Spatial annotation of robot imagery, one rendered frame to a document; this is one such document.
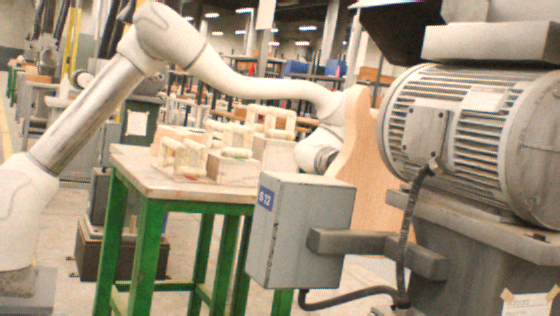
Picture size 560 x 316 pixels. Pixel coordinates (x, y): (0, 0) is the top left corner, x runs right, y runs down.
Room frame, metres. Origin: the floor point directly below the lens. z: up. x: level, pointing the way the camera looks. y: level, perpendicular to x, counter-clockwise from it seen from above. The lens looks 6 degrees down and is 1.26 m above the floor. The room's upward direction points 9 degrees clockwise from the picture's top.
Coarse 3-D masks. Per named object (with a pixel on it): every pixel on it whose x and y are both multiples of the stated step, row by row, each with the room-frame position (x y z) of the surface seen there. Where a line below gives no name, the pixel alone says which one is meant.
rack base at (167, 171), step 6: (156, 168) 2.00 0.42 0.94; (162, 168) 2.00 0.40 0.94; (168, 168) 2.02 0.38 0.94; (162, 174) 1.94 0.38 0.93; (168, 174) 1.90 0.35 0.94; (174, 180) 1.84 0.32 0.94; (180, 180) 1.85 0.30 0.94; (186, 180) 1.86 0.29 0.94; (192, 180) 1.87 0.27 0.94; (204, 180) 1.90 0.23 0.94; (210, 180) 1.91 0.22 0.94
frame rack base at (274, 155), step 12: (240, 144) 2.15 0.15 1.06; (264, 144) 1.99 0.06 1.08; (276, 144) 2.01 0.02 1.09; (288, 144) 2.04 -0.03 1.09; (252, 156) 2.06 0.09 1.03; (264, 156) 1.99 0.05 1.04; (276, 156) 2.02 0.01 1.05; (288, 156) 2.04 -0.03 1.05; (264, 168) 2.00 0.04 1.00; (276, 168) 2.02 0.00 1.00; (288, 168) 2.05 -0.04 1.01
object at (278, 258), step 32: (288, 192) 0.99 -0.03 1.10; (320, 192) 1.02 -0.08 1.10; (352, 192) 1.05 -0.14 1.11; (256, 224) 1.05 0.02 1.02; (288, 224) 0.99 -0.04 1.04; (320, 224) 1.02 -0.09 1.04; (256, 256) 1.03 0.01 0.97; (288, 256) 1.00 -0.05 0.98; (320, 256) 1.03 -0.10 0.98; (288, 288) 1.01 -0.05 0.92; (320, 288) 1.04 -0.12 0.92; (384, 288) 0.97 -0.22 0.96
